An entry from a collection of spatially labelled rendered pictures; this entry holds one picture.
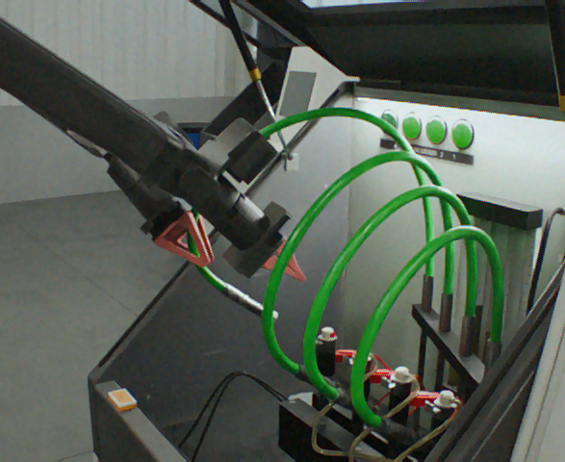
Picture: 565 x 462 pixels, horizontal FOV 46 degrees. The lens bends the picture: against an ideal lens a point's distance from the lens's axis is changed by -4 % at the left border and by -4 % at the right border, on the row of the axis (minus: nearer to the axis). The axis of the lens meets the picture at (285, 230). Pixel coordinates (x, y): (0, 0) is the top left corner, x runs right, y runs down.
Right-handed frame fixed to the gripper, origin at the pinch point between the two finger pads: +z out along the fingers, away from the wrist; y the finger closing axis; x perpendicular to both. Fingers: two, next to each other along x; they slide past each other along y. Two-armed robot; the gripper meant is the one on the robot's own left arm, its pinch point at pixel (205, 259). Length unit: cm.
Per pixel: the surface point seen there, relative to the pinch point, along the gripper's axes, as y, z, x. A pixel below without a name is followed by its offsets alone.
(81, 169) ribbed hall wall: 609, -224, 185
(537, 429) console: -27, 40, -21
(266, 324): -17.1, 12.5, -4.5
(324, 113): 1.1, -4.4, -27.1
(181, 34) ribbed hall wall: 668, -279, 10
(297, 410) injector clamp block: 2.0, 26.0, 5.0
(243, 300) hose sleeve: 3.0, 8.1, 0.5
